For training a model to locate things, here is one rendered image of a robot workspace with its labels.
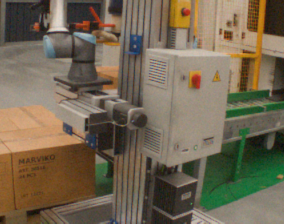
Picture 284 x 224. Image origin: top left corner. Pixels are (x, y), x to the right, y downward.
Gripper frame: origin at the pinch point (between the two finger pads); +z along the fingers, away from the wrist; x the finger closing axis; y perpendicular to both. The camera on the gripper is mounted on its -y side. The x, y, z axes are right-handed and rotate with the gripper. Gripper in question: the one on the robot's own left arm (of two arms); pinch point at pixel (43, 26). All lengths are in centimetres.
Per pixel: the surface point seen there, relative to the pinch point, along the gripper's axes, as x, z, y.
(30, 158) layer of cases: -19, 79, -15
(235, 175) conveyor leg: -26, 122, 161
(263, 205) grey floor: -72, 130, 150
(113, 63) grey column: 99, 43, 109
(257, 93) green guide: 32, 68, 247
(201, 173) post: -48, 99, 98
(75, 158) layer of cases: -18, 84, 17
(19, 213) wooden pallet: -19, 116, -26
